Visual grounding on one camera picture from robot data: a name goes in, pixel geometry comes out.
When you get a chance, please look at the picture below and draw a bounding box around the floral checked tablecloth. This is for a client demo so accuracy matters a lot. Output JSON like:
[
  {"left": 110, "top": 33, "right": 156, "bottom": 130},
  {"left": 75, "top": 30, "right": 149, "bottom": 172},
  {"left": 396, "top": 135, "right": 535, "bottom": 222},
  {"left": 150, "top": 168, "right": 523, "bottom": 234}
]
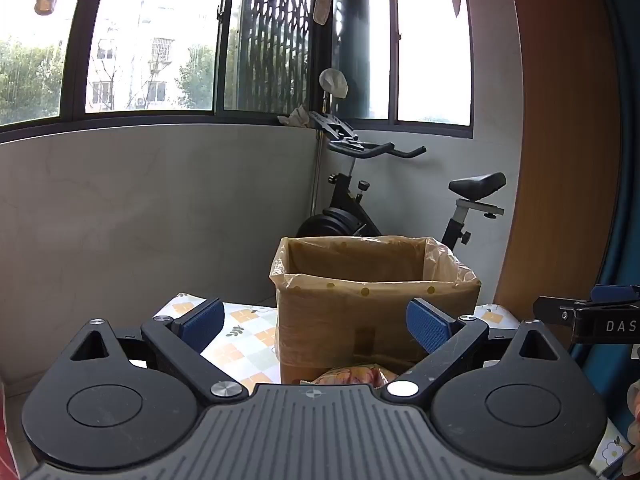
[{"left": 152, "top": 291, "right": 633, "bottom": 480}]

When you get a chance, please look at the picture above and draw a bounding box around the teal blue curtain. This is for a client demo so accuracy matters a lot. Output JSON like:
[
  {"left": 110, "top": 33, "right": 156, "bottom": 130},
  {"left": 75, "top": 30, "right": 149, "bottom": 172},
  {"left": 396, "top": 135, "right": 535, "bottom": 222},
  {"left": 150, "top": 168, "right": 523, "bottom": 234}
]
[{"left": 570, "top": 0, "right": 640, "bottom": 411}]

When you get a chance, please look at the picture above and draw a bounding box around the dark window frame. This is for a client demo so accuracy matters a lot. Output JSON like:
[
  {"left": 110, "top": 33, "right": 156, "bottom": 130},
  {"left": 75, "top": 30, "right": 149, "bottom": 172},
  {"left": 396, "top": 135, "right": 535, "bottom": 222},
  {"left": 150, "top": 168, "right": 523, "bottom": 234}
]
[{"left": 0, "top": 0, "right": 476, "bottom": 142}]

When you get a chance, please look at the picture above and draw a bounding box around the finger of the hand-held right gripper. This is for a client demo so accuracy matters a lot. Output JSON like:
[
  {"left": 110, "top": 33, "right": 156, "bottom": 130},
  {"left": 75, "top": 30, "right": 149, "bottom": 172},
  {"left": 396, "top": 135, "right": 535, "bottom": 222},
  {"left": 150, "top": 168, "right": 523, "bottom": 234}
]
[
  {"left": 575, "top": 284, "right": 640, "bottom": 310},
  {"left": 532, "top": 295, "right": 592, "bottom": 329}
]

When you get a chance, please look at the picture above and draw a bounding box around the perforated metal screen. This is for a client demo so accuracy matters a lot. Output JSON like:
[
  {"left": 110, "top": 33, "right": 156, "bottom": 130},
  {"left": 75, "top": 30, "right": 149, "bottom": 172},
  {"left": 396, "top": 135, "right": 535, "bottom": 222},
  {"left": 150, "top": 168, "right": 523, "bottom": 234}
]
[{"left": 225, "top": 0, "right": 317, "bottom": 111}]

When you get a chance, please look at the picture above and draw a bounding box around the brown cardboard box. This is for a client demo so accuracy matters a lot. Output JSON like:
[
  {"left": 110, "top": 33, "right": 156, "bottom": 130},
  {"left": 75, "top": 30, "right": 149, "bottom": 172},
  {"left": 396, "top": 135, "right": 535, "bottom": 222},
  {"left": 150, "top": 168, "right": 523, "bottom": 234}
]
[{"left": 270, "top": 235, "right": 482, "bottom": 386}]

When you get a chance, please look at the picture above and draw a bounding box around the crumpled beige rag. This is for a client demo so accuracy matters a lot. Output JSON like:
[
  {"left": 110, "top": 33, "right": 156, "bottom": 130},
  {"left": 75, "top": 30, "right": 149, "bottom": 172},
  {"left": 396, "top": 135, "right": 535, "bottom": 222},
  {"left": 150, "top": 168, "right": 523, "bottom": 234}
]
[{"left": 277, "top": 106, "right": 314, "bottom": 129}]

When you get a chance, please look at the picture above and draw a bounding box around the red patterned cloth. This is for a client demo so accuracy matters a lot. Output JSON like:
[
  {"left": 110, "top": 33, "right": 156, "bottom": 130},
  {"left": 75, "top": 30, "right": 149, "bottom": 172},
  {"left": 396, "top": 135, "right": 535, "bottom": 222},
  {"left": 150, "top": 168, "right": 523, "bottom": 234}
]
[{"left": 0, "top": 385, "right": 21, "bottom": 480}]

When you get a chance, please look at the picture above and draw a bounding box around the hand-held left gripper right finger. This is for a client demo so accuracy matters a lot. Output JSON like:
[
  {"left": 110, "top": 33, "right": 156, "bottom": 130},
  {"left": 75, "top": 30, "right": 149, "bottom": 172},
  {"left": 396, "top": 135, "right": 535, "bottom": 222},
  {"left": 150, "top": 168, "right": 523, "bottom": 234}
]
[{"left": 382, "top": 297, "right": 565, "bottom": 405}]

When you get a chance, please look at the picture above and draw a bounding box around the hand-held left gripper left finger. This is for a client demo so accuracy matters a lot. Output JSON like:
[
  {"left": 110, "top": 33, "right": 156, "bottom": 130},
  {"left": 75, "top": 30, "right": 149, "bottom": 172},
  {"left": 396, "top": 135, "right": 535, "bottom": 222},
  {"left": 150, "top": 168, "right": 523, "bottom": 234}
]
[{"left": 69, "top": 297, "right": 250, "bottom": 405}]

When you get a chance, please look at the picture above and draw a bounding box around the black exercise bike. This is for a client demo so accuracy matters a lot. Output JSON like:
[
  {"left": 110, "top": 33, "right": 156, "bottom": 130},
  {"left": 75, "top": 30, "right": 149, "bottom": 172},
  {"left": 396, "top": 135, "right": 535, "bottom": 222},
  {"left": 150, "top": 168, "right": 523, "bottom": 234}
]
[{"left": 296, "top": 110, "right": 507, "bottom": 261}]

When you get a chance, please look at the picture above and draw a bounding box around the wooden panel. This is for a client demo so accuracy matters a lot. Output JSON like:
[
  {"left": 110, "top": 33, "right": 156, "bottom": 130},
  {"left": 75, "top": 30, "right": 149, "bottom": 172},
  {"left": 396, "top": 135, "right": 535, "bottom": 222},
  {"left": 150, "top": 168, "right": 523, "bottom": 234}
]
[{"left": 492, "top": 0, "right": 624, "bottom": 332}]

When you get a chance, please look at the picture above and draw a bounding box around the pole with white cover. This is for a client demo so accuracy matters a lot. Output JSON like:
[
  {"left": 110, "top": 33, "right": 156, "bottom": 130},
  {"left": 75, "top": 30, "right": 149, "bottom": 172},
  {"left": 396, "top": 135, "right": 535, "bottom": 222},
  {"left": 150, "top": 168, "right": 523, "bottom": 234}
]
[{"left": 310, "top": 67, "right": 349, "bottom": 221}]

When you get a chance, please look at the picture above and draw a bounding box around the large green snack bag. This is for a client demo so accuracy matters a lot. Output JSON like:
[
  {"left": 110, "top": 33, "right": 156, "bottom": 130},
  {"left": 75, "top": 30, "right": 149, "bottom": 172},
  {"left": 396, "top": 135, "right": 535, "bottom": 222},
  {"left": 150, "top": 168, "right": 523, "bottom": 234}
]
[{"left": 300, "top": 364, "right": 403, "bottom": 389}]

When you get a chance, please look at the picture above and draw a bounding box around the person's right hand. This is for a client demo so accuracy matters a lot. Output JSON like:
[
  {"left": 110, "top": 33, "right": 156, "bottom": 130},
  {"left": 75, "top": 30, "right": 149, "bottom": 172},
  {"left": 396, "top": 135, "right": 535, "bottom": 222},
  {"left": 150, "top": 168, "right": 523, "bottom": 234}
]
[{"left": 626, "top": 379, "right": 640, "bottom": 448}]

